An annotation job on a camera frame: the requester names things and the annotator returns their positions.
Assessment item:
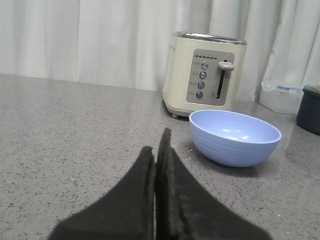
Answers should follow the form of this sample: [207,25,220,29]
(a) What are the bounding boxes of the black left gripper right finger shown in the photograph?
[155,128,272,240]

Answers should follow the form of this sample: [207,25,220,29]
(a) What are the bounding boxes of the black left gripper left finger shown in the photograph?
[48,146,156,240]

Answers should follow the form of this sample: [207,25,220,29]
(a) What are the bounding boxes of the clear plastic container blue lid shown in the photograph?
[259,79,304,115]

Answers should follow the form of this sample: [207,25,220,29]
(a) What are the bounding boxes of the dark blue saucepan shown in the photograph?
[296,85,320,136]

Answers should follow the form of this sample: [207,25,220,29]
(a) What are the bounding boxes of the white curtain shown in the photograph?
[0,0,320,101]

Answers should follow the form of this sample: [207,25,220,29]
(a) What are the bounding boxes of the cream toaster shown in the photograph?
[162,31,247,118]

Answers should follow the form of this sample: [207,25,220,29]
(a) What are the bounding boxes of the blue bowl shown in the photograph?
[189,109,282,168]

